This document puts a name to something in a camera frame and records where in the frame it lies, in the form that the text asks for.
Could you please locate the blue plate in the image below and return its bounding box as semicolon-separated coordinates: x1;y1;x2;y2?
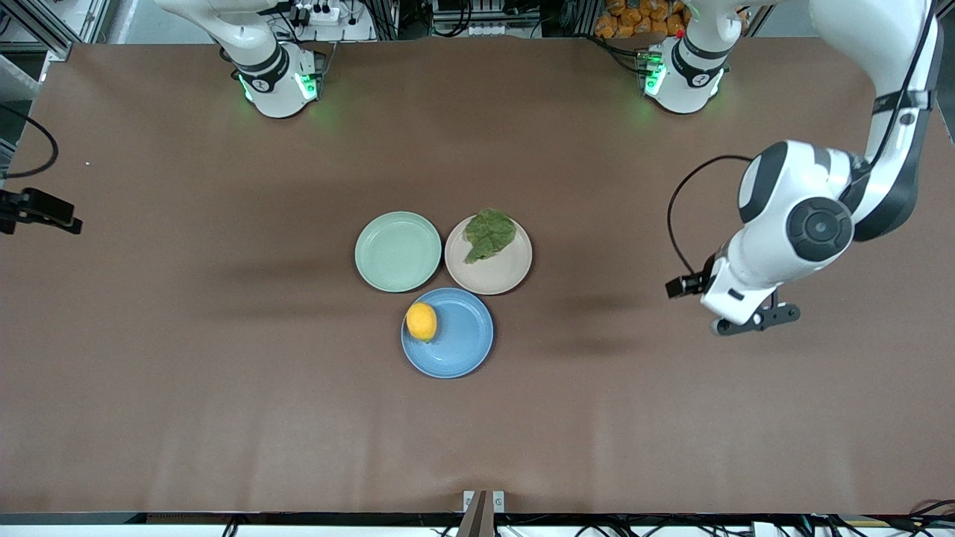
401;287;494;379

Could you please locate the white power strip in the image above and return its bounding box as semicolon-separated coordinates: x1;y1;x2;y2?
289;2;345;25

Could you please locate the green lettuce leaf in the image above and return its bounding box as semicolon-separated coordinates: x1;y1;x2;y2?
463;208;517;265

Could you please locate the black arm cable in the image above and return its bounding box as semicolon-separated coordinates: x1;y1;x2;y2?
666;0;939;278
0;103;60;180

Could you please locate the bag of orange fruit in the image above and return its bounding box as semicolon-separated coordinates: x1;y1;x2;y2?
595;0;689;40

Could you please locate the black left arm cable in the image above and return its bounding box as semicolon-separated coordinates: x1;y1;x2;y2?
666;0;939;278

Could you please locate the mint green plate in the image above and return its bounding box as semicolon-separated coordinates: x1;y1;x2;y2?
354;211;442;293

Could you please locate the black floor cable bundle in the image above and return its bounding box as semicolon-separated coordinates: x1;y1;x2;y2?
888;498;955;534

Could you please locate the brown post with white brackets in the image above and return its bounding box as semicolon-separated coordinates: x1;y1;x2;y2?
457;490;506;537

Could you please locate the yellow lemon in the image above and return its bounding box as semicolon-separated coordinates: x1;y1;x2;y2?
405;302;439;343

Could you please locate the beige plate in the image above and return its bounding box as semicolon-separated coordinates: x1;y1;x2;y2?
445;213;533;295

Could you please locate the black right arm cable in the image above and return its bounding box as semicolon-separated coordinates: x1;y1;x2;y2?
0;103;60;180

